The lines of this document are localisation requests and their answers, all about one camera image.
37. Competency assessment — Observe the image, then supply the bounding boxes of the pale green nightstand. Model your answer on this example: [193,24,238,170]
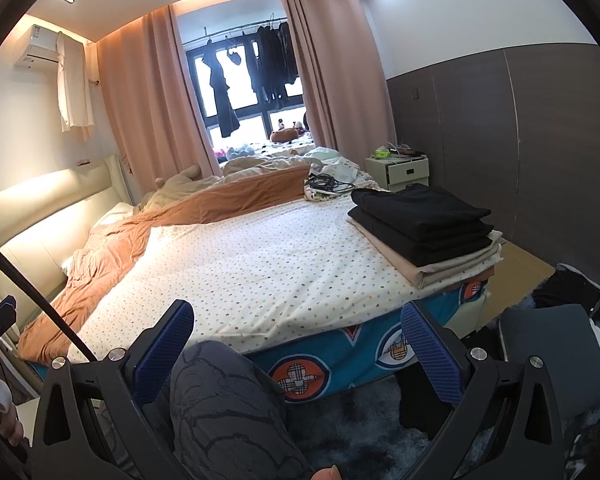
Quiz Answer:
[364,152,431,193]

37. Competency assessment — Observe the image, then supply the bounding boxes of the beige duvet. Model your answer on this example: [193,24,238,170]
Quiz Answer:
[222,155,323,179]

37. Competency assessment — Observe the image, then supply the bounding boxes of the folded white cloth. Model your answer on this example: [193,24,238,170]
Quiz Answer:
[485,229,504,261]

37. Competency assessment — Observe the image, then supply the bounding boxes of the pale mint cloth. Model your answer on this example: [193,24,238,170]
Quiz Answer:
[310,146,342,166]

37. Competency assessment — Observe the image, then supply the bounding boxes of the bed with dotted sheet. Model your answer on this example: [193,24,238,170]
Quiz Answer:
[72,192,461,363]

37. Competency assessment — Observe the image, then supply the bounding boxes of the black garment with patterned label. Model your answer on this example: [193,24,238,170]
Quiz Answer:
[351,183,492,233]

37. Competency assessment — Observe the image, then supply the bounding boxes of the white air conditioner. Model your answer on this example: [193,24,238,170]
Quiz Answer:
[14,24,88,68]

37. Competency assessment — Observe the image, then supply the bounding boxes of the folded beige cloth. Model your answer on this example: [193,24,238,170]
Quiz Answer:
[352,220,503,289]

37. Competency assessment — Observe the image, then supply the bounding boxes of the black hanging trousers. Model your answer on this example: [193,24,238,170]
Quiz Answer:
[202,40,242,138]

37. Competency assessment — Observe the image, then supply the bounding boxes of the person's leg in grey pants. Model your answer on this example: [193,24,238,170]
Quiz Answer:
[167,340,313,480]

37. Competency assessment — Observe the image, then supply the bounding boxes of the dark hanging coats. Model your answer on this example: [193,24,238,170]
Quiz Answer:
[245,22,301,106]

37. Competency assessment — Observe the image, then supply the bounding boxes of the white hanging shirt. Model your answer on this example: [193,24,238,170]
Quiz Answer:
[55,31,96,142]

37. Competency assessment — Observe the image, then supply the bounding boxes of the black cables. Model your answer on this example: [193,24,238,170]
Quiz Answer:
[307,174,356,195]

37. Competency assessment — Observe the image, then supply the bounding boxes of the grey shaggy rug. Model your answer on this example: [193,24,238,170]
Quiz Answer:
[280,375,600,480]

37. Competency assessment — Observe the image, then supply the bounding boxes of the black cable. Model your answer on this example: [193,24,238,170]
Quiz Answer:
[0,234,98,363]

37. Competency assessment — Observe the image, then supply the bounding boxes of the orange-brown blanket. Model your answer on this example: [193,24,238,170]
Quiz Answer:
[17,165,313,361]

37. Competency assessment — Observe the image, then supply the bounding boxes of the beige plush toy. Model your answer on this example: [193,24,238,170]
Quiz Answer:
[145,165,221,206]

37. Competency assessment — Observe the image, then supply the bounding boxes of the white side table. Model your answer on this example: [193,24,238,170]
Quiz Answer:
[15,400,42,448]

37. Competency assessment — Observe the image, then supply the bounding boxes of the person's left hand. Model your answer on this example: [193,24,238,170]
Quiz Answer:
[0,352,27,448]

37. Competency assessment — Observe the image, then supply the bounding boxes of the metal clothes rail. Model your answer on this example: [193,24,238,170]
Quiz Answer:
[180,17,288,44]

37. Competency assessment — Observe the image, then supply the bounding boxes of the pink curtain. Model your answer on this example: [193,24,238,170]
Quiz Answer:
[277,0,393,153]
[96,4,223,196]

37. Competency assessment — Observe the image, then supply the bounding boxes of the patterned cream cloth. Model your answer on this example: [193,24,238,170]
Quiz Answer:
[304,160,381,206]

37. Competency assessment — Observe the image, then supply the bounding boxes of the brown cardboard sheet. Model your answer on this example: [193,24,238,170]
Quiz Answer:
[480,240,556,328]

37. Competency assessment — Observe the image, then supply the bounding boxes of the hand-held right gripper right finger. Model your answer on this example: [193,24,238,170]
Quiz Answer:
[400,299,581,480]

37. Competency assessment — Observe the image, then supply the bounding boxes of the blue patterned mattress cover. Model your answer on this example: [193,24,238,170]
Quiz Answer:
[32,277,486,403]

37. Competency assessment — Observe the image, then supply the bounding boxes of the pile of black and white clothes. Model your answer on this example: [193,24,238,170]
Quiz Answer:
[532,262,600,361]

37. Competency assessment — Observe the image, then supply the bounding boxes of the cream padded headboard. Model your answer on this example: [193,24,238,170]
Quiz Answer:
[0,154,133,341]

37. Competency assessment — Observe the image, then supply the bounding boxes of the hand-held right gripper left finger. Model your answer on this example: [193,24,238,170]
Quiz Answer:
[30,299,196,480]

